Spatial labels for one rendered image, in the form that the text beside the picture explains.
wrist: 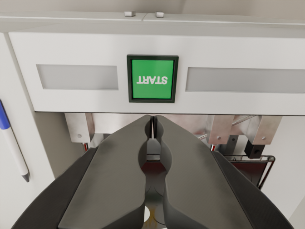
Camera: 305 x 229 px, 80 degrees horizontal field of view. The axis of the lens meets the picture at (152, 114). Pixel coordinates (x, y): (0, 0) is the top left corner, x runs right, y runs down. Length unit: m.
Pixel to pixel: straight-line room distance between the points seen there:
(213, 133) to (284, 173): 0.33
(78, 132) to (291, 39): 0.32
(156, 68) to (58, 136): 0.20
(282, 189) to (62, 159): 0.59
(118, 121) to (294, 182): 0.52
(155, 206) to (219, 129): 0.25
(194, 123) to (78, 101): 0.21
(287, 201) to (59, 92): 0.68
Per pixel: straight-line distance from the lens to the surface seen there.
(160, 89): 0.22
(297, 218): 0.93
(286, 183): 0.66
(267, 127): 0.37
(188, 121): 0.34
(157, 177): 0.41
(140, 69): 0.21
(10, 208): 0.44
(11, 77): 0.26
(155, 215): 0.52
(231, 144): 0.44
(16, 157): 0.32
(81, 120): 0.32
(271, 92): 0.27
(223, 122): 0.33
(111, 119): 0.34
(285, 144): 0.55
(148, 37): 0.21
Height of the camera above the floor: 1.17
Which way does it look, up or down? 60 degrees down
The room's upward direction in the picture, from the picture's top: 179 degrees clockwise
